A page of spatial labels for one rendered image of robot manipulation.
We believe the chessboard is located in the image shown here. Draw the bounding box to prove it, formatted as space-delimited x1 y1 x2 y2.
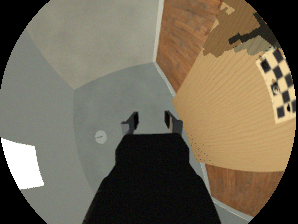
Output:
255 41 296 124

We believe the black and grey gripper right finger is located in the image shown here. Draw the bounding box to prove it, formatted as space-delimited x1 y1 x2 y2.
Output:
165 111 183 136

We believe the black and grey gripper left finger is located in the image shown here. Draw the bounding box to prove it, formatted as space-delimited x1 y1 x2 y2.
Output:
120 112 139 138

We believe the black chess king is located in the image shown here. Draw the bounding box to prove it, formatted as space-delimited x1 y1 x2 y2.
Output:
262 62 268 70

